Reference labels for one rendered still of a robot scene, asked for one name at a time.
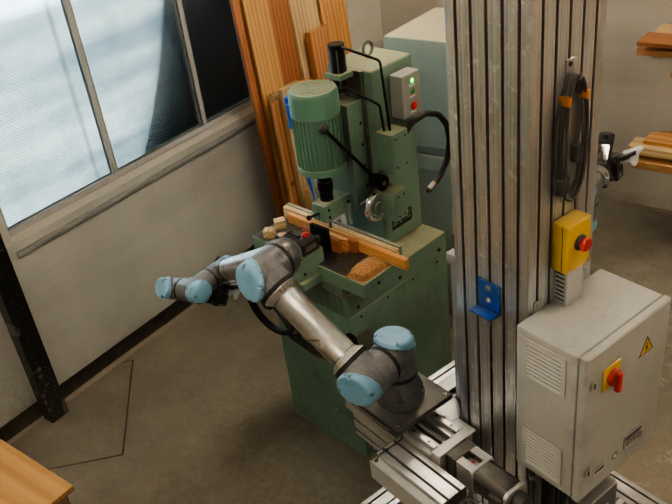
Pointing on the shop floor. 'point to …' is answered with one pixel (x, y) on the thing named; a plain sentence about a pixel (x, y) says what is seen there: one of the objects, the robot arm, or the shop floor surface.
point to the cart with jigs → (29, 480)
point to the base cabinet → (338, 425)
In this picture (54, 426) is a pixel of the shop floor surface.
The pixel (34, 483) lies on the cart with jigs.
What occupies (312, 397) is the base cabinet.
